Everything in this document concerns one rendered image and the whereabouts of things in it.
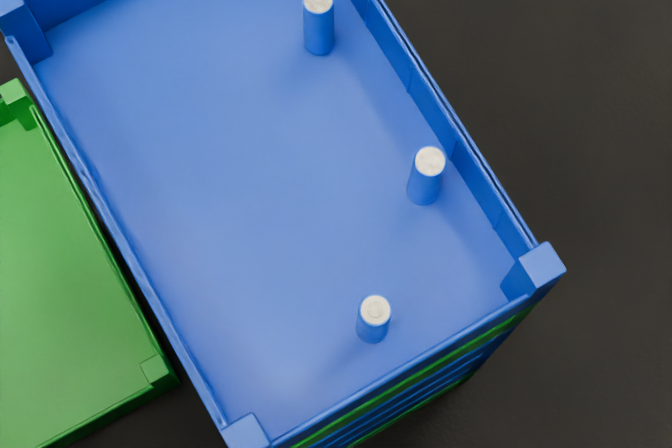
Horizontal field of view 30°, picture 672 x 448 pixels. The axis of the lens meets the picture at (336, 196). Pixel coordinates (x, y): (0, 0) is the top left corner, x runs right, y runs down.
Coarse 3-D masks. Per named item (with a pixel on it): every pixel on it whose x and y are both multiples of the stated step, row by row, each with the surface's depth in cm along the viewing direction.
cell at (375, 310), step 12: (372, 300) 67; (384, 300) 67; (360, 312) 67; (372, 312) 67; (384, 312) 67; (360, 324) 69; (372, 324) 67; (384, 324) 67; (360, 336) 72; (372, 336) 70; (384, 336) 72
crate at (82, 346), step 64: (0, 128) 118; (0, 192) 116; (64, 192) 117; (0, 256) 115; (64, 256) 115; (0, 320) 113; (64, 320) 113; (128, 320) 113; (0, 384) 112; (64, 384) 112; (128, 384) 112
